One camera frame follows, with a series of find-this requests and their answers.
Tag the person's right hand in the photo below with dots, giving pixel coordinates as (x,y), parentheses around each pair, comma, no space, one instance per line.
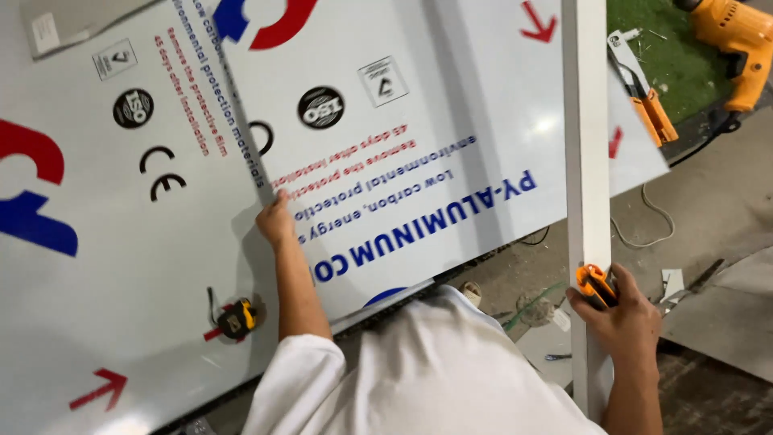
(631,323)

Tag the person's left hand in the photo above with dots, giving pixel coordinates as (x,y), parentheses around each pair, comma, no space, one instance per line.
(275,223)

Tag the orange utility knife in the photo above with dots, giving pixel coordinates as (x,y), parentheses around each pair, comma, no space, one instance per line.
(595,285)

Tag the white square straightedge bar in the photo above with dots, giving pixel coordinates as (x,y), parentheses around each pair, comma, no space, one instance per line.
(586,151)

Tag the white printed aluminium composite panel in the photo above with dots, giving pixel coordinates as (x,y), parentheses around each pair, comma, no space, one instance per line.
(121,272)
(453,90)

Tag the small white scrap piece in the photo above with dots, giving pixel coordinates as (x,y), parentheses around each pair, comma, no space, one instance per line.
(672,283)

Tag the large grey sheet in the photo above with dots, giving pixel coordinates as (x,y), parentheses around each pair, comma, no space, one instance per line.
(731,320)

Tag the yellow black tape measure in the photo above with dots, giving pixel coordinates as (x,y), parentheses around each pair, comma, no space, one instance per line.
(237,318)

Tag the beige sandal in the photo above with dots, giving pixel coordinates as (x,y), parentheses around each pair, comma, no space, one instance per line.
(471,293)

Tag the person's white shirt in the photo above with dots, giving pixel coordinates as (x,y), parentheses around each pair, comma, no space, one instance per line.
(435,374)

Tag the green artificial turf mat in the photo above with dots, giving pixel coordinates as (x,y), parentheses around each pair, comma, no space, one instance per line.
(676,60)

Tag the yellow electric drill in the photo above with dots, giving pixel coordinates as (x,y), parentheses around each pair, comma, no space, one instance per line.
(740,48)

